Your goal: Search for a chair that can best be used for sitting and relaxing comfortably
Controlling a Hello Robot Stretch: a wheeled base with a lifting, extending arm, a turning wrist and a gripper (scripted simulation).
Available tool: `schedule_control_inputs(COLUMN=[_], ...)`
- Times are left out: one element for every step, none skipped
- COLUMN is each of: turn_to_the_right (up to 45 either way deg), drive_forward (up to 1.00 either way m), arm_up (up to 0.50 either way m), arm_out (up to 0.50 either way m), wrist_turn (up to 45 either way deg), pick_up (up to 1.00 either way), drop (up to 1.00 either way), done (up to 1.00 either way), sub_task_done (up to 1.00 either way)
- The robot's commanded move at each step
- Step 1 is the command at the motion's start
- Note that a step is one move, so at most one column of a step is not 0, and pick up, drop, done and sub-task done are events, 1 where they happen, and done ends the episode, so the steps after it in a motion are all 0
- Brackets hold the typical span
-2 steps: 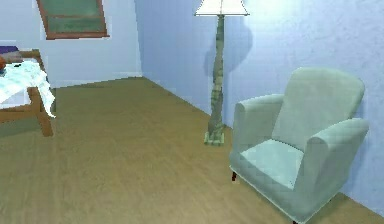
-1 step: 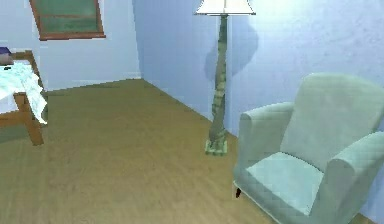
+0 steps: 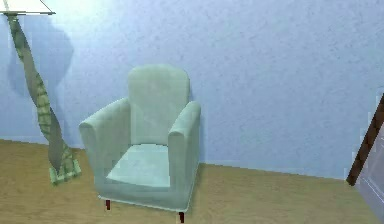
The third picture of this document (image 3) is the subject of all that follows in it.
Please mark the pale green armchair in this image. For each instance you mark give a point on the pale green armchair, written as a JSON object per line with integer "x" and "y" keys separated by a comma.
{"x": 156, "y": 110}

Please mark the twisted green floor lamp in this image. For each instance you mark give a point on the twisted green floor lamp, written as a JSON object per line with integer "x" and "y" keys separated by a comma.
{"x": 43, "y": 110}

